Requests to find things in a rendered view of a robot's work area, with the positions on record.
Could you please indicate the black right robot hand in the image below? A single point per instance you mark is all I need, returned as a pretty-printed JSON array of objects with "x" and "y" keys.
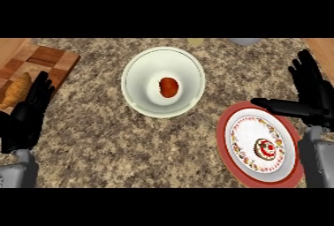
[{"x": 311, "y": 88}]

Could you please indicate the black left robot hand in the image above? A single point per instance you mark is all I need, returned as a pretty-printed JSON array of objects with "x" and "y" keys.
[{"x": 24, "y": 117}]

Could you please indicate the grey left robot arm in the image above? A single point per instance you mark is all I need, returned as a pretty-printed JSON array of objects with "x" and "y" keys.
[{"x": 17, "y": 169}]

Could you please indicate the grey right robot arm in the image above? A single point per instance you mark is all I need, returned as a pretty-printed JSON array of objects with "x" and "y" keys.
[{"x": 318, "y": 159}]

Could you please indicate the red rimmed patterned plate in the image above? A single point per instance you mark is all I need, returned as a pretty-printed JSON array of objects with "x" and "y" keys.
[{"x": 259, "y": 144}]

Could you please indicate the red tomato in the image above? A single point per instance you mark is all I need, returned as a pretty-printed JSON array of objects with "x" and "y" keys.
[{"x": 169, "y": 87}]

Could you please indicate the white bowl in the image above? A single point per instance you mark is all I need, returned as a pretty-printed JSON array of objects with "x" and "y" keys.
[{"x": 163, "y": 82}]

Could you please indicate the golden croissant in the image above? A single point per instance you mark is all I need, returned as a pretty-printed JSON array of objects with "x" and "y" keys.
[{"x": 17, "y": 91}]

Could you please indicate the checkered wooden cutting board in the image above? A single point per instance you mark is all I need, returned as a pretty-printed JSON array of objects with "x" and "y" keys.
[{"x": 42, "y": 63}]

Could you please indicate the pale grey object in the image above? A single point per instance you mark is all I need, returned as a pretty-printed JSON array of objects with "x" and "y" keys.
[{"x": 244, "y": 41}]

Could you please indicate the pale yellow object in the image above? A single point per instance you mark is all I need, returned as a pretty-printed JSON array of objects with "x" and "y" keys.
[{"x": 194, "y": 41}]

